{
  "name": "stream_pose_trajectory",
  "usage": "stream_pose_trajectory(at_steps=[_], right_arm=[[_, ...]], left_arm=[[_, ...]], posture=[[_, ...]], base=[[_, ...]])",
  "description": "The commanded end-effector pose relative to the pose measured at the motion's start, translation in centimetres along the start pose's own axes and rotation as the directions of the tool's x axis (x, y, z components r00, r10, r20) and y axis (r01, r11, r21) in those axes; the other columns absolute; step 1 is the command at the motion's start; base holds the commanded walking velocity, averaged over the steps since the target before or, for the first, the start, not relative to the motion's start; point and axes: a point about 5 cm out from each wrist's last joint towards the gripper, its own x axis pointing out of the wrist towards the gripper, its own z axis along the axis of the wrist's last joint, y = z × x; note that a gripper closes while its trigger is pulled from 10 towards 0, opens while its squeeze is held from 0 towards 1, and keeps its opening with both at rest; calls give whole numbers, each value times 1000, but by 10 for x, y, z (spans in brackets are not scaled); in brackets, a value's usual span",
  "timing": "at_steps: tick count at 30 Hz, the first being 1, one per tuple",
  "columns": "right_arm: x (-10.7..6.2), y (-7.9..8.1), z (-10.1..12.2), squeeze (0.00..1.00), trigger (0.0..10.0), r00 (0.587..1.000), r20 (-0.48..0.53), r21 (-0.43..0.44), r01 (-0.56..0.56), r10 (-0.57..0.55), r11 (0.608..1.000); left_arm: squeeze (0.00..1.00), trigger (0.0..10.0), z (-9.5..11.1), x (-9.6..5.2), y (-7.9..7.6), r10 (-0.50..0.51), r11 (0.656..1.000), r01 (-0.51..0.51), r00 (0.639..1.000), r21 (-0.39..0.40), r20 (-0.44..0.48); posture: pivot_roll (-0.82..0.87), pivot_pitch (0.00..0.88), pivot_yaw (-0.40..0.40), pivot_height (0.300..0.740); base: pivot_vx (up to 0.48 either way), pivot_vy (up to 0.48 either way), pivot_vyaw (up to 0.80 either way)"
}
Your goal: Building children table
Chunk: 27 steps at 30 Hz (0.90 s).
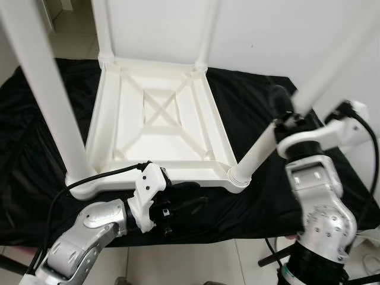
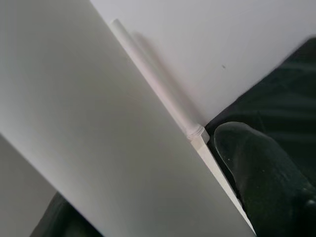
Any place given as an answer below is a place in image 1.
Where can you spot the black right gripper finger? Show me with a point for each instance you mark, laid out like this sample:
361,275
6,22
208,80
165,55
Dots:
279,102

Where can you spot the white plastic table leg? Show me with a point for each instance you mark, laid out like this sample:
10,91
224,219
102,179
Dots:
41,89
104,27
209,29
255,154

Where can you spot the white plastic table top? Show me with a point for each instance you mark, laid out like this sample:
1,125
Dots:
160,119

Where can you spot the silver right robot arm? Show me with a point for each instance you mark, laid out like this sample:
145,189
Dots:
314,196

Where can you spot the black cloth cover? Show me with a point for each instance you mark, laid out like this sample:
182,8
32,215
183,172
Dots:
249,119

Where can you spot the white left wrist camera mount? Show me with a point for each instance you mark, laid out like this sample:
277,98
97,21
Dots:
145,190

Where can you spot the black metal frame bar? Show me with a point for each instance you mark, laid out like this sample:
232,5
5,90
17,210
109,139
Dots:
274,259

